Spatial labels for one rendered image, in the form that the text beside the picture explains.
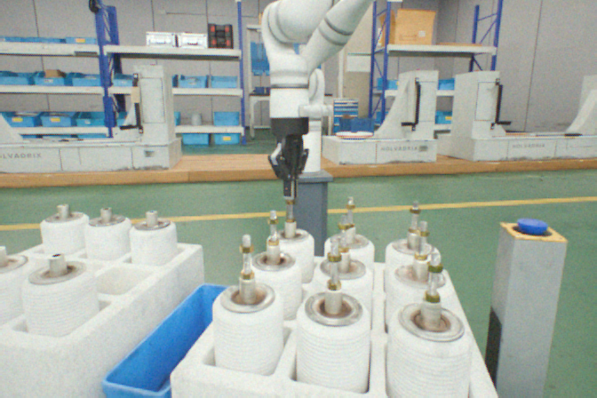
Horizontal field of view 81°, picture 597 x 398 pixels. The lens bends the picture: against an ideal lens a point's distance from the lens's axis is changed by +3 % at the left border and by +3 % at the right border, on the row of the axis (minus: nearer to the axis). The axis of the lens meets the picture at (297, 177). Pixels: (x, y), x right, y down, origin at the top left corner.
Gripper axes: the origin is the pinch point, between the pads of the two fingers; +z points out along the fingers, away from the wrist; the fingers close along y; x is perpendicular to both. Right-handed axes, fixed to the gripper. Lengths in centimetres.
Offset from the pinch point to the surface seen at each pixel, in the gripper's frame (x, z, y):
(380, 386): 24.4, 17.1, 21.7
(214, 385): 6.6, 17.3, 30.8
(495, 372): 37.7, 28.5, -2.8
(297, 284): 7.7, 13.0, 11.8
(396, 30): -99, -128, -501
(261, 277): 3.7, 10.6, 16.2
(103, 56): -420, -84, -244
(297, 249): 3.3, 10.8, 3.5
